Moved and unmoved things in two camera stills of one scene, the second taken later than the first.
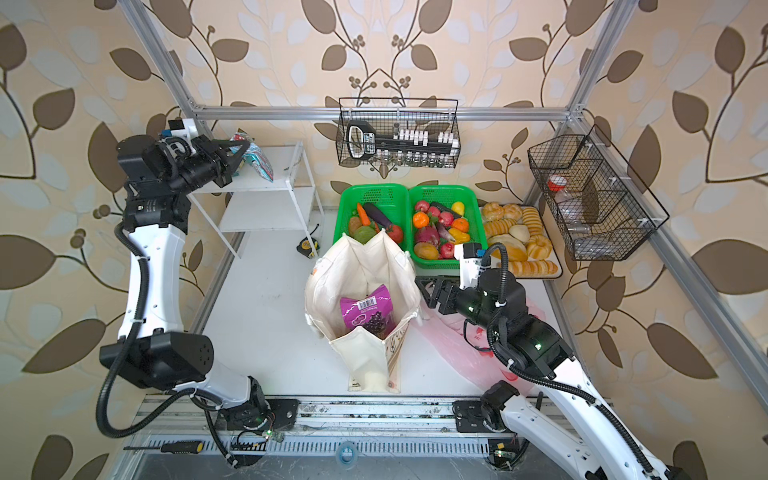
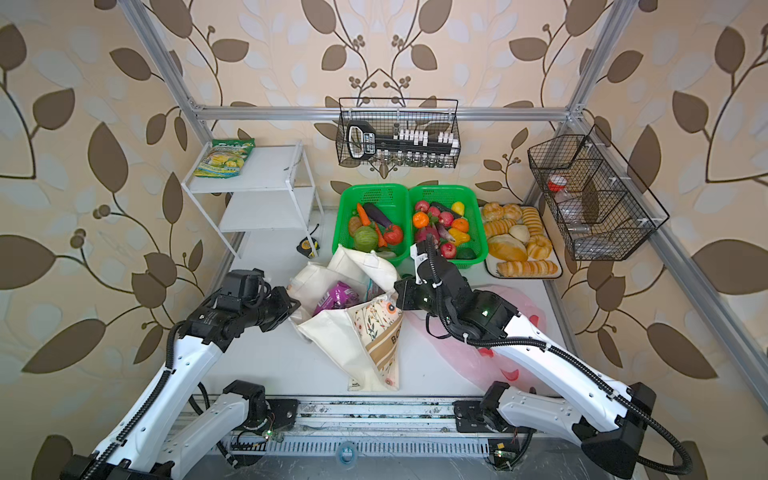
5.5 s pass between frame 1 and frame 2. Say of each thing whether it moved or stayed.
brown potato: stayed
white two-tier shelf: stayed
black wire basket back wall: stayed
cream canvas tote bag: moved
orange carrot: stayed
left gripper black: moved
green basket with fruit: stayed
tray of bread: stayed
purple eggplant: stayed
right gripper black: moved
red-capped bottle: stayed
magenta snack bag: moved
